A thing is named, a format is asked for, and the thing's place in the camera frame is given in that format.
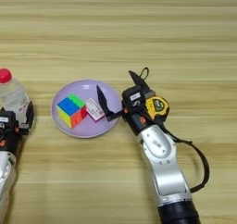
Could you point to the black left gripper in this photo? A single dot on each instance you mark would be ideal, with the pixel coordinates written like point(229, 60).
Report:
point(9, 139)

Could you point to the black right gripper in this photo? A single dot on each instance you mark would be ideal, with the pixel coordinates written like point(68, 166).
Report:
point(137, 121)

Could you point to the clear bottle red cap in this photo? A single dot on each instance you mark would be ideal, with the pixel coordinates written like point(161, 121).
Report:
point(12, 95)

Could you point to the colourful puzzle cube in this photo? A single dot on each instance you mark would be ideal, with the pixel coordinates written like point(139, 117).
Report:
point(71, 110)

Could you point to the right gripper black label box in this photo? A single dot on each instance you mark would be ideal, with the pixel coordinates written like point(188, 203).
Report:
point(133, 97)

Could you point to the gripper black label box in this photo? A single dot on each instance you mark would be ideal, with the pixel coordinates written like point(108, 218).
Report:
point(7, 119)
point(133, 97)

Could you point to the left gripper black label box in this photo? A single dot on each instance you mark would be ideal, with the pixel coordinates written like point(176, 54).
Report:
point(7, 119)

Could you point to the small red white card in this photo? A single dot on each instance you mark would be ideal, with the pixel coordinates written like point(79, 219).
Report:
point(95, 110)

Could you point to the yellow black tape measure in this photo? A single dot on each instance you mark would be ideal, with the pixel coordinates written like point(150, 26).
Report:
point(159, 107)

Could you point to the purple round plate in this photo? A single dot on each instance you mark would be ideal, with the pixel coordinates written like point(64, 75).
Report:
point(86, 129)

